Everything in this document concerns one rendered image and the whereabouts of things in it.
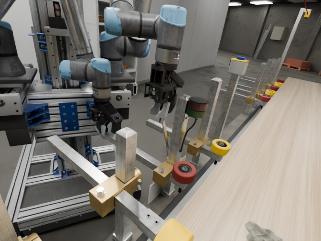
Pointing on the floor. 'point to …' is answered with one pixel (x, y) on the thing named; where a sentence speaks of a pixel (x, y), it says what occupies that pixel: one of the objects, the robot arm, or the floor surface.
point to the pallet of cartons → (301, 64)
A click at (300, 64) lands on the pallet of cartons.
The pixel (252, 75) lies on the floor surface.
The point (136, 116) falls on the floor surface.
